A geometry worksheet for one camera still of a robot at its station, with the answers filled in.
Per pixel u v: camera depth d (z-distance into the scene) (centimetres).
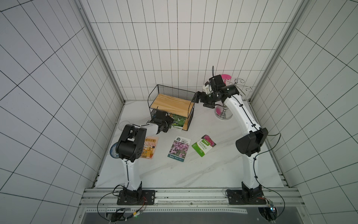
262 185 64
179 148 92
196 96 76
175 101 98
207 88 80
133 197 65
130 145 55
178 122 103
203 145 92
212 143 95
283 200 67
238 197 73
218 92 62
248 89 89
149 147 92
